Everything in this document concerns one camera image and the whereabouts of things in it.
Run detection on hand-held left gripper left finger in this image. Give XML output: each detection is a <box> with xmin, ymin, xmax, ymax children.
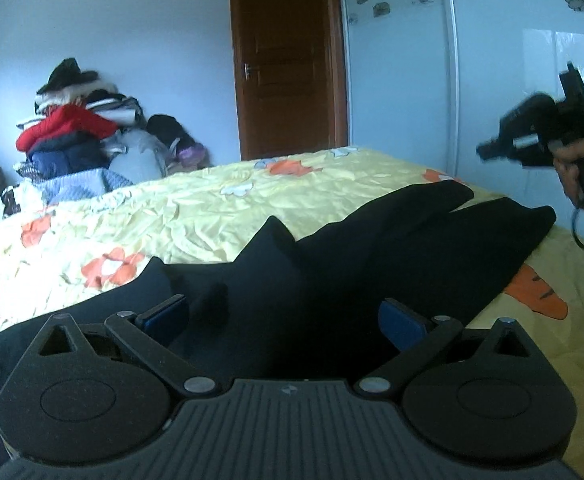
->
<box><xmin>35</xmin><ymin>295</ymin><xmax>219</xmax><ymax>400</ymax></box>

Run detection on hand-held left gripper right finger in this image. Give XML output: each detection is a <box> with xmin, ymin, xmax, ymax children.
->
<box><xmin>354</xmin><ymin>297</ymin><xmax>534</xmax><ymax>404</ymax></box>

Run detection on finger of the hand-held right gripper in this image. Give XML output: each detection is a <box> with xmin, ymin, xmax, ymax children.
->
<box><xmin>476</xmin><ymin>136</ymin><xmax>512</xmax><ymax>163</ymax></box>

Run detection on black pants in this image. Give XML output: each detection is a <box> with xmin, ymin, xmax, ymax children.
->
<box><xmin>0</xmin><ymin>180</ymin><xmax>558</xmax><ymax>480</ymax></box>

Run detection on person's right hand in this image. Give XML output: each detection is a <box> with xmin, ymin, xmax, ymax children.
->
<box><xmin>547</xmin><ymin>135</ymin><xmax>584</xmax><ymax>211</ymax></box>

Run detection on white wardrobe with flower decals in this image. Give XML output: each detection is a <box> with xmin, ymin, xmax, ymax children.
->
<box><xmin>337</xmin><ymin>0</ymin><xmax>584</xmax><ymax>196</ymax></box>

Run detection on yellow floral bedspread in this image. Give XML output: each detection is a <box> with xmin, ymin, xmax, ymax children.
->
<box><xmin>0</xmin><ymin>146</ymin><xmax>584</xmax><ymax>480</ymax></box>

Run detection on light blue quilt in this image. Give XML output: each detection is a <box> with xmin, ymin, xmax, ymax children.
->
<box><xmin>0</xmin><ymin>168</ymin><xmax>134</xmax><ymax>227</ymax></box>

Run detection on grey garment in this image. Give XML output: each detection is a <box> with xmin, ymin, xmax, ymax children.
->
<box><xmin>107</xmin><ymin>129</ymin><xmax>174</xmax><ymax>182</ymax></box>

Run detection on purple cloth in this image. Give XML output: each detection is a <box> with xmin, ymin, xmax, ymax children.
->
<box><xmin>176</xmin><ymin>143</ymin><xmax>208</xmax><ymax>169</ymax></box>

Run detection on navy blue jacket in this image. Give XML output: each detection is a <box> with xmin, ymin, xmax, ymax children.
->
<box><xmin>25</xmin><ymin>137</ymin><xmax>114</xmax><ymax>179</ymax></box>

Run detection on black rounded cloth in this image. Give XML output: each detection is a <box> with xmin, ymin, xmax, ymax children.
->
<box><xmin>145</xmin><ymin>114</ymin><xmax>196</xmax><ymax>149</ymax></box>

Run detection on black and white patterned cloth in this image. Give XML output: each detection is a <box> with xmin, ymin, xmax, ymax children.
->
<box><xmin>0</xmin><ymin>185</ymin><xmax>24</xmax><ymax>219</ymax></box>

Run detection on striped folded clothes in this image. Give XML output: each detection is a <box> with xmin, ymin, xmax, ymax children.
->
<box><xmin>86</xmin><ymin>89</ymin><xmax>144</xmax><ymax>127</ymax></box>

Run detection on red jacket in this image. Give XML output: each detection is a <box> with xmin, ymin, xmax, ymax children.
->
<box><xmin>15</xmin><ymin>104</ymin><xmax>121</xmax><ymax>152</ymax></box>

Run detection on brown wooden door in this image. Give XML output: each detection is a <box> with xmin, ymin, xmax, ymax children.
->
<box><xmin>228</xmin><ymin>0</ymin><xmax>349</xmax><ymax>162</ymax></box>

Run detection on black garment on clothes pile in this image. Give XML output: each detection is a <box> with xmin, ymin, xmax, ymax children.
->
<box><xmin>37</xmin><ymin>58</ymin><xmax>99</xmax><ymax>96</ymax></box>

